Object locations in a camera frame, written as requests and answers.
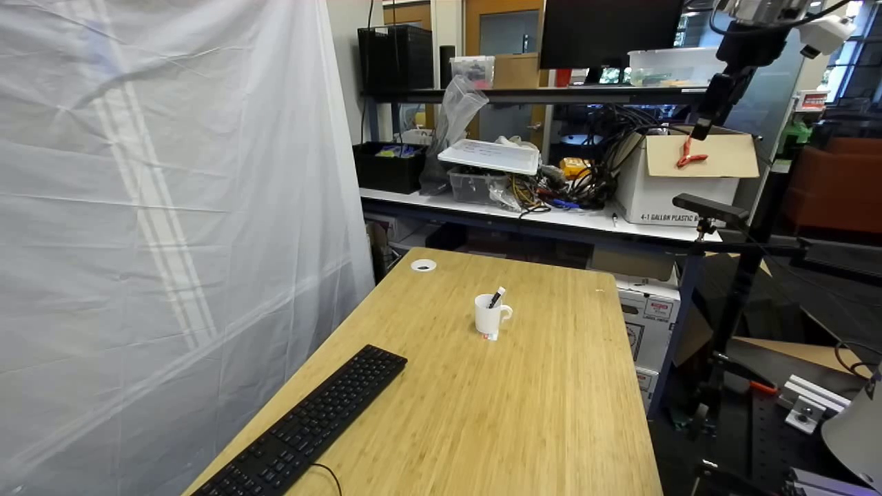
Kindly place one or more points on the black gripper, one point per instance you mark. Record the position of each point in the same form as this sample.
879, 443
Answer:
754, 46

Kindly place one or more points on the black marker with white cap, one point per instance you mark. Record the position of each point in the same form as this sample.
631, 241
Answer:
498, 300

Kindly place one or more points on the wide clear plastic bin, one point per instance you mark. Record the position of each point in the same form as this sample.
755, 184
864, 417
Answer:
670, 68

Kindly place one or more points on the orange pliers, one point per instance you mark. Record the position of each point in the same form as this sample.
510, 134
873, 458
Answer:
685, 155

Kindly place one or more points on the white cardboard box brown flap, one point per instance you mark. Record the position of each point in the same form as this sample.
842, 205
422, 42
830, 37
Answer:
662, 198

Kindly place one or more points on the large black monitor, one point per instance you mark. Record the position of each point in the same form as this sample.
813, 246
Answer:
608, 31

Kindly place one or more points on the brown cabinet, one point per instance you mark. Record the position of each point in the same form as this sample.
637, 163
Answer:
837, 190

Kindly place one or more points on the metal shelving workbench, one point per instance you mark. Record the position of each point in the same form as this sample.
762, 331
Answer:
589, 221

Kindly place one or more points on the white box with red print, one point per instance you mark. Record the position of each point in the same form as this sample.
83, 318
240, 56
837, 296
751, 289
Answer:
651, 318

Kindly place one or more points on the white flat tray lid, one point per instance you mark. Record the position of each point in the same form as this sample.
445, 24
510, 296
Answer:
492, 155

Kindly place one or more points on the small clear plastic box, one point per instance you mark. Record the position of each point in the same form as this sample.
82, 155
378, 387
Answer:
470, 74

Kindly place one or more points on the crumpled clear plastic bag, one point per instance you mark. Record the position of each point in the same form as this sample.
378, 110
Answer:
459, 106

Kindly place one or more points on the clear bin with clutter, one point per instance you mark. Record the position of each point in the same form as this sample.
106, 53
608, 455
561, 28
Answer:
472, 187

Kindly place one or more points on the flat cardboard sheet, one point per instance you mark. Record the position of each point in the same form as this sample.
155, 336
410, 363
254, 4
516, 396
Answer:
809, 355

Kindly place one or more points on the white ceramic mug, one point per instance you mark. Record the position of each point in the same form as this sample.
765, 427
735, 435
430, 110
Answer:
487, 322

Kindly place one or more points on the stacked black bins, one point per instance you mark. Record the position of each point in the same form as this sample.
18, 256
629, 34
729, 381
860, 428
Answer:
394, 60

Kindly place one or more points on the low black plastic bin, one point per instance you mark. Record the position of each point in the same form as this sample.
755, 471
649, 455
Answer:
387, 169

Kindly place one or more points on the white round table grommet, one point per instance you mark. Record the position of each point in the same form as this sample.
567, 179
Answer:
422, 265

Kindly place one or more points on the white cone shade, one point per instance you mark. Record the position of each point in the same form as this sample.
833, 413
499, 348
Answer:
859, 443

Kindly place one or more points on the black computer keyboard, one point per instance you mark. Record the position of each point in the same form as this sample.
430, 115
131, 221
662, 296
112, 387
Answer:
303, 428

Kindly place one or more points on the white fabric curtain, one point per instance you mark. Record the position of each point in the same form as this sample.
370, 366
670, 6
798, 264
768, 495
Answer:
139, 231

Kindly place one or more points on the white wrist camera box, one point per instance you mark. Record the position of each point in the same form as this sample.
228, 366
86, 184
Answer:
820, 34

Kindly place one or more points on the aluminium angle bracket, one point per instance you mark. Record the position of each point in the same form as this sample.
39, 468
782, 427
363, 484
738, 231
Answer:
813, 405

